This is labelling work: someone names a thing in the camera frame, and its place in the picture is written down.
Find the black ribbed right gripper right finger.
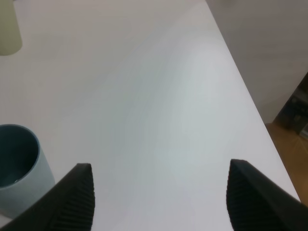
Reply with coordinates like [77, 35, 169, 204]
[226, 159, 308, 231]

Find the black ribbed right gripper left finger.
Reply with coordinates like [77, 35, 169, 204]
[1, 163, 95, 231]

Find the blue-grey plastic cup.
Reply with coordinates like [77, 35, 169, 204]
[0, 124, 55, 219]

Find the pale yellow-green plastic cup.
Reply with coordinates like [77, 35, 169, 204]
[0, 0, 22, 56]

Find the dark cabinet in background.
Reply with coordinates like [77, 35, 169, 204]
[275, 74, 308, 139]

